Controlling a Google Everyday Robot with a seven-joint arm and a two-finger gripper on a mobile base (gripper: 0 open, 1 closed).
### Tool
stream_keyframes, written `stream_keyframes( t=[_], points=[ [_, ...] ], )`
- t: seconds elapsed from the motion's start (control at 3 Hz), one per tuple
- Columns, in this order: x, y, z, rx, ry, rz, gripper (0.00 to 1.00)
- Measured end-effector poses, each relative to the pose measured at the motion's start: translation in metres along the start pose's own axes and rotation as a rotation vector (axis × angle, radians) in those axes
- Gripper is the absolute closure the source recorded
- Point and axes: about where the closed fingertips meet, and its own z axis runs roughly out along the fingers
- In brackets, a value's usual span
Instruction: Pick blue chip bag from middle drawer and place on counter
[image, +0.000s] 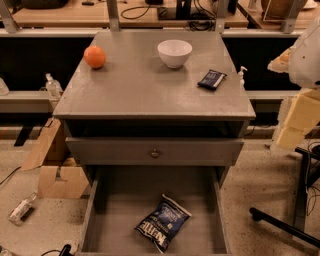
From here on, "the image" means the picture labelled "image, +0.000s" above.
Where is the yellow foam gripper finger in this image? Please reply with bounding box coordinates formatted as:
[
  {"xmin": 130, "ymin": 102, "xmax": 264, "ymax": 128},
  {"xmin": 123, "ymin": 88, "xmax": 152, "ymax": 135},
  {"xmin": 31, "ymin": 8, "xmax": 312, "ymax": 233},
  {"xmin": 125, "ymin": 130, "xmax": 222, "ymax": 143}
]
[
  {"xmin": 267, "ymin": 48, "xmax": 291, "ymax": 73},
  {"xmin": 273, "ymin": 89, "xmax": 320, "ymax": 150}
]

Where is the white bowl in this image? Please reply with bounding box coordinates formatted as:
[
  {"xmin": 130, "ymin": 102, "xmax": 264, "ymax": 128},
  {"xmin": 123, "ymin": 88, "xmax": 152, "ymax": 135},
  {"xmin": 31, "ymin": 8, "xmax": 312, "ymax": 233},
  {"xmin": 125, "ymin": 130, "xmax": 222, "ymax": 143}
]
[{"xmin": 157, "ymin": 40, "xmax": 193, "ymax": 68}]

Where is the black cable on desk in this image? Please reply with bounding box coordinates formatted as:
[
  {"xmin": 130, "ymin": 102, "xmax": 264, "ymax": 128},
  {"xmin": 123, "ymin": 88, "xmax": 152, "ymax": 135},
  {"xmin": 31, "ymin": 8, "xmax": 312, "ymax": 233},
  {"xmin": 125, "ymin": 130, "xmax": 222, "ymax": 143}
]
[{"xmin": 119, "ymin": 3, "xmax": 169, "ymax": 20}]

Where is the grey wooden cabinet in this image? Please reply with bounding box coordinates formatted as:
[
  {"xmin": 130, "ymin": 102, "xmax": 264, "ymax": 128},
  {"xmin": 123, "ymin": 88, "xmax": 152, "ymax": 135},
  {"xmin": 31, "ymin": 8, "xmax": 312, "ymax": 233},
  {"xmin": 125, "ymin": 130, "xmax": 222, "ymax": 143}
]
[{"xmin": 54, "ymin": 30, "xmax": 255, "ymax": 180}]

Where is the blue Kettle chip bag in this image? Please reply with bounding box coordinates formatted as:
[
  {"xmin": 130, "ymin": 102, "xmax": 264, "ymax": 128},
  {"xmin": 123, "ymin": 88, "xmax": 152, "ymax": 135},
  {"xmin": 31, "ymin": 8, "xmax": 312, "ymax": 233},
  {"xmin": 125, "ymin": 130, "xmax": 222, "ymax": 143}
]
[{"xmin": 135, "ymin": 194, "xmax": 192, "ymax": 253}]

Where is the grey top drawer with knob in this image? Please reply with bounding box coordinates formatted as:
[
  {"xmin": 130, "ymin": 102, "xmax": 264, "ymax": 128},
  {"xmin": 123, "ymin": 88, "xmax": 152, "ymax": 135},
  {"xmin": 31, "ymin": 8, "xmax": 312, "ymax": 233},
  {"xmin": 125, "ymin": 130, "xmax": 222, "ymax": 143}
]
[{"xmin": 66, "ymin": 137, "xmax": 244, "ymax": 166}]

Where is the open grey middle drawer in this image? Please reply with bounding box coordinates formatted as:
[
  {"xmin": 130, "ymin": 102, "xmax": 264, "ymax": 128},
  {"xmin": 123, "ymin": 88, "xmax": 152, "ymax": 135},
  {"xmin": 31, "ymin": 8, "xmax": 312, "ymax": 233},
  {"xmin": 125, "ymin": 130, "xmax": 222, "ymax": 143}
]
[{"xmin": 76, "ymin": 166, "xmax": 232, "ymax": 256}]

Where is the clear bottle on shelf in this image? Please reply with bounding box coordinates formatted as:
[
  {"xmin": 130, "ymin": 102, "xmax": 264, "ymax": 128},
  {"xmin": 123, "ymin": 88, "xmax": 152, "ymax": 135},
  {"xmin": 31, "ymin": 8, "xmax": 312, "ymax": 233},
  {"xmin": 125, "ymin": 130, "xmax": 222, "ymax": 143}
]
[{"xmin": 46, "ymin": 73, "xmax": 63, "ymax": 99}]

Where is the clear bottle on floor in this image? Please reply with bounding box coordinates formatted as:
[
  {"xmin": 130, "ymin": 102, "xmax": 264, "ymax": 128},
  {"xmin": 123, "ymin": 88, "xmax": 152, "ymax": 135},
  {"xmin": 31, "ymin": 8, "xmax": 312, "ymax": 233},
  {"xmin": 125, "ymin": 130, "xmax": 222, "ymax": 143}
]
[{"xmin": 8, "ymin": 192, "xmax": 38, "ymax": 226}]

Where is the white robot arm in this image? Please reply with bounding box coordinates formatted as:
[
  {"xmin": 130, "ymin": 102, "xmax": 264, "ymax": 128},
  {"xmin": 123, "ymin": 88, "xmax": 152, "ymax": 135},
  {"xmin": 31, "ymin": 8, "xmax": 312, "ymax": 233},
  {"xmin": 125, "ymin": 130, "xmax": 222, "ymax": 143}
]
[{"xmin": 267, "ymin": 17, "xmax": 320, "ymax": 150}]

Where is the orange fruit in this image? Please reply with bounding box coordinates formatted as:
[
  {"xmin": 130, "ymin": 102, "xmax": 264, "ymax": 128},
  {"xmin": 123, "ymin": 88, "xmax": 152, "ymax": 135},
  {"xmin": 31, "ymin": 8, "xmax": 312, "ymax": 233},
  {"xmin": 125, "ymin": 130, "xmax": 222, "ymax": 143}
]
[{"xmin": 83, "ymin": 46, "xmax": 106, "ymax": 69}]

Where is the black chair base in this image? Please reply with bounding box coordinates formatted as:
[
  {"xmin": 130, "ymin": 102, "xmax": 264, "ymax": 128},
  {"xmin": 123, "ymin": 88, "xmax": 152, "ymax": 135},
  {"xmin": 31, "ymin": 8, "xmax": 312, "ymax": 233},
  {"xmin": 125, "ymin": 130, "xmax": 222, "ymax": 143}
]
[{"xmin": 249, "ymin": 145, "xmax": 320, "ymax": 249}]

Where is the dark blue snack bar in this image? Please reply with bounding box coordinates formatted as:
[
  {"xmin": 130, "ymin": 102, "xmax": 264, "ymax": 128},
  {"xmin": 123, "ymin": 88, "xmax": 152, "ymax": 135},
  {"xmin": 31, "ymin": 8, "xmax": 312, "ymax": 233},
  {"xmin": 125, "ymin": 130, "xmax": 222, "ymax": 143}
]
[{"xmin": 197, "ymin": 69, "xmax": 226, "ymax": 91}]

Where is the small white pump bottle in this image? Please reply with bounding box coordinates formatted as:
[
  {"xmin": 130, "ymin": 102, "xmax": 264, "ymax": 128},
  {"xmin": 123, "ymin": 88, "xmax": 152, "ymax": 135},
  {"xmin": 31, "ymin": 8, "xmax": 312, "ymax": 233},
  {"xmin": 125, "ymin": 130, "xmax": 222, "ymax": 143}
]
[{"xmin": 238, "ymin": 66, "xmax": 248, "ymax": 86}]

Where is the brown cardboard box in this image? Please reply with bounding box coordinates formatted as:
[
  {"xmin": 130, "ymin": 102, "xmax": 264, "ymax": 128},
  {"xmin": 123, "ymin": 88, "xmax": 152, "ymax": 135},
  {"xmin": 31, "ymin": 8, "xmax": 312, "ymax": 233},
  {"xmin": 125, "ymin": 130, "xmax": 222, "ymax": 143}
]
[{"xmin": 21, "ymin": 118, "xmax": 91, "ymax": 199}]

